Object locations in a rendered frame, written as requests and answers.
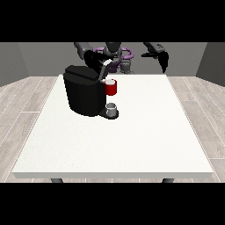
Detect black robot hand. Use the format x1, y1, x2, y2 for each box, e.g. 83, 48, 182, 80
83, 49, 111, 73
141, 50, 170, 74

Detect pale grey machine lid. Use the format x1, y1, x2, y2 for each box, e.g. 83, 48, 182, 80
98, 59, 114, 81

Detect red pod holder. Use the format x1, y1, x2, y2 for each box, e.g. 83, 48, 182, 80
104, 79, 118, 97

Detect black coffee machine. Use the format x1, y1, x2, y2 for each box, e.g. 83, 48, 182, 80
62, 64, 120, 120

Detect grey robot trunk purple rings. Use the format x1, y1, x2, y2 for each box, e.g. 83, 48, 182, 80
93, 42, 136, 75

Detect small grey cup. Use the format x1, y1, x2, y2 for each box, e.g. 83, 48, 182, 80
105, 102, 119, 118

